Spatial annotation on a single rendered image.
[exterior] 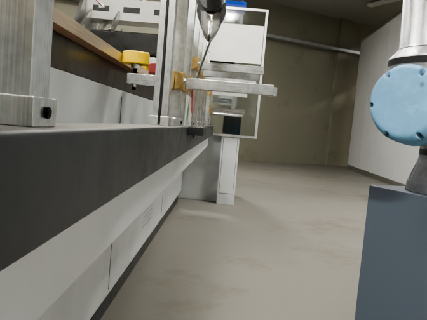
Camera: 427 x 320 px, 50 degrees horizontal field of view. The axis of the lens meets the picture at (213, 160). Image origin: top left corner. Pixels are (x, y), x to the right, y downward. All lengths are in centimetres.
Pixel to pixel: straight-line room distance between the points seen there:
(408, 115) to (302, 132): 961
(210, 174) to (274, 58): 612
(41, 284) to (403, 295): 84
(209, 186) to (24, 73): 398
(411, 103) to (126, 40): 357
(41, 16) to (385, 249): 94
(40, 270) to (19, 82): 18
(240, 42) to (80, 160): 381
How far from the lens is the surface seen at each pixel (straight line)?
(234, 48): 416
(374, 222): 116
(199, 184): 430
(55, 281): 50
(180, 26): 136
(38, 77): 36
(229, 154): 414
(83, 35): 107
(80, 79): 115
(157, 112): 107
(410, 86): 94
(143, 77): 139
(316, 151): 1080
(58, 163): 35
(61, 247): 50
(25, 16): 36
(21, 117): 35
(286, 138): 1028
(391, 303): 115
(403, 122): 94
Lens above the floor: 71
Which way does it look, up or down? 4 degrees down
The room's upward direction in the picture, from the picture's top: 5 degrees clockwise
